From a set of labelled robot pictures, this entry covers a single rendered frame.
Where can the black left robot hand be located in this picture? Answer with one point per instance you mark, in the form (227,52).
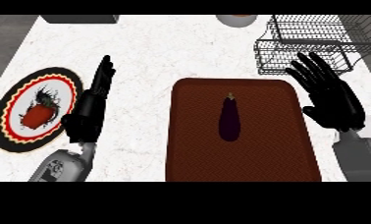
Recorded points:
(90,110)

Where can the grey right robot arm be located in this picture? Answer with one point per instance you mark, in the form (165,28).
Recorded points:
(353,156)

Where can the dark grey appliance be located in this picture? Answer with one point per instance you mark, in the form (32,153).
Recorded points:
(79,18)

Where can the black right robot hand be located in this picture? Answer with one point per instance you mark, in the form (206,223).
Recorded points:
(333,100)

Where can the round patterned placemat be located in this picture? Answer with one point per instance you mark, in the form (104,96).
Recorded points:
(34,110)

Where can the grey round pot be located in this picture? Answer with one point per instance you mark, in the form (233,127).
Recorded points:
(236,19)

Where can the brown rectangular tray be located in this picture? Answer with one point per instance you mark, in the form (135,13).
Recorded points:
(241,136)

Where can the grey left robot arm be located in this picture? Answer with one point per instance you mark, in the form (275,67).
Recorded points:
(63,164)

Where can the dark purple eggplant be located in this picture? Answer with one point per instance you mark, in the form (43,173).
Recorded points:
(230,121)

